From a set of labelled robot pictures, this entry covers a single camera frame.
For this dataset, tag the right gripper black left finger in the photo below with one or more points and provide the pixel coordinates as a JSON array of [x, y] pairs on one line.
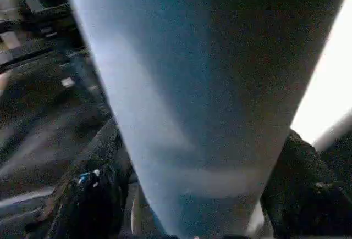
[[90, 195]]

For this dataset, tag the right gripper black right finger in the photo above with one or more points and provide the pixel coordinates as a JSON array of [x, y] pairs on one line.
[[308, 195]]

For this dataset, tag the white plastic table top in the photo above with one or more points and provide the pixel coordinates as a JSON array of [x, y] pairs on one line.
[[330, 85]]

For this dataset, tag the white plastic table leg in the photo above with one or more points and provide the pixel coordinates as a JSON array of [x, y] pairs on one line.
[[192, 85]]

